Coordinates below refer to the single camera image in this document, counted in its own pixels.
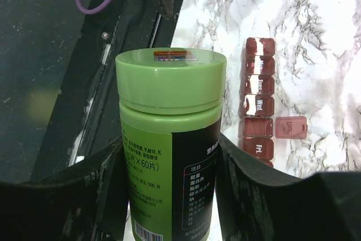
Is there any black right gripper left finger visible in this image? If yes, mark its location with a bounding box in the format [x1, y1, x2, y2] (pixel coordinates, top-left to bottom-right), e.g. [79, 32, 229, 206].
[1, 137, 128, 240]

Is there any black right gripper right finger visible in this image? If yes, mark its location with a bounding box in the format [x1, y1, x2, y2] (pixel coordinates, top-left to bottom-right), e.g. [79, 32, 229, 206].
[215, 136, 360, 240]

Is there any brown weekly pill organizer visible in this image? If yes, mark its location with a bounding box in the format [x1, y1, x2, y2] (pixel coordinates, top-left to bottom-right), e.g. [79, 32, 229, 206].
[237, 37, 308, 167]

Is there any green pill bottle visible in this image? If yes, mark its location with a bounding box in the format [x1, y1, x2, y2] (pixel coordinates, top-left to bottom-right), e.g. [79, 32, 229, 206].
[115, 48, 227, 240]

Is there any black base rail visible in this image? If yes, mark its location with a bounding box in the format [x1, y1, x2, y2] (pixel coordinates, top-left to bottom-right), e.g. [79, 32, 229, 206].
[30, 0, 183, 181]

